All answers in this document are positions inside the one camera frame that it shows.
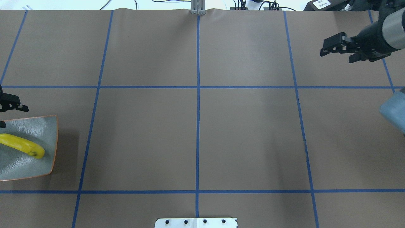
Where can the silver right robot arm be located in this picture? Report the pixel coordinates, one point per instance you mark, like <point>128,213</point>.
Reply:
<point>391,15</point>

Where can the black power adapter with label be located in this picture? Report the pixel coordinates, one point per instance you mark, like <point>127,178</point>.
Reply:
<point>327,5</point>

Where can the grey square plate orange rim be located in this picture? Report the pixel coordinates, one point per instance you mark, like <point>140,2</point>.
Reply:
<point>16,165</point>

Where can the brown paper table cover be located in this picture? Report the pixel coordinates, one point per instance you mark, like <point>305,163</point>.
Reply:
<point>232,114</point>

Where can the aluminium frame post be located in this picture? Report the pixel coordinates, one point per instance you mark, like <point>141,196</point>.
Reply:
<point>197,7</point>

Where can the yellow banana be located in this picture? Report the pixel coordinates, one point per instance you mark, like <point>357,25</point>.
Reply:
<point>23,145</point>

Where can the black cable plugs cluster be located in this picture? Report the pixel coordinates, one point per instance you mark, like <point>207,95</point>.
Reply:
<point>266,5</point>

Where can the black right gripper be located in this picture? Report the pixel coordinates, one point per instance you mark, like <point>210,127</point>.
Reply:
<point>372,38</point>

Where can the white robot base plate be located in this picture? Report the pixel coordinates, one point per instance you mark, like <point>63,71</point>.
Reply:
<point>196,223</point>

